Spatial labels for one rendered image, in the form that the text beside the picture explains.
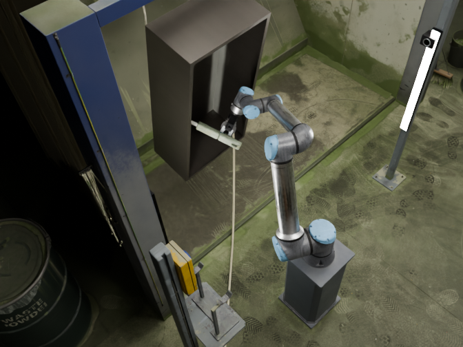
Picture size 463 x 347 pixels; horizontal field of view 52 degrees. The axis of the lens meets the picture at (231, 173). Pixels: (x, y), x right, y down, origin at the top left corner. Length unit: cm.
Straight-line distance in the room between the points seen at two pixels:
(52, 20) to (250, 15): 133
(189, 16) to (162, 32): 19
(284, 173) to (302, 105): 221
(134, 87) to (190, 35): 159
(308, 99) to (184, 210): 164
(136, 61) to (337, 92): 190
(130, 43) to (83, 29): 245
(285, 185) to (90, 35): 121
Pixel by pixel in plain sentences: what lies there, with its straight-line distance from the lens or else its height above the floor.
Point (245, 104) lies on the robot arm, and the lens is 282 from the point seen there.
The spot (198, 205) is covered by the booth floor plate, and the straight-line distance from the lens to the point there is 377.
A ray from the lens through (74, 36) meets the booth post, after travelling 164.
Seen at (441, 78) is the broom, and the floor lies 5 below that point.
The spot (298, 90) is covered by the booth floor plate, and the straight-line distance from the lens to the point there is 465.
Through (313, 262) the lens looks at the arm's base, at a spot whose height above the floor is 68.
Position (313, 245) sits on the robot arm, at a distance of 261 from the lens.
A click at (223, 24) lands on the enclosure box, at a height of 165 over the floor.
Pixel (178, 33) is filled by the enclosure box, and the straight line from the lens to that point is 257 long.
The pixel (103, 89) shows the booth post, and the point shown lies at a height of 200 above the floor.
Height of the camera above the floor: 312
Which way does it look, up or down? 51 degrees down
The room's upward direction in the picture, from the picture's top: 4 degrees counter-clockwise
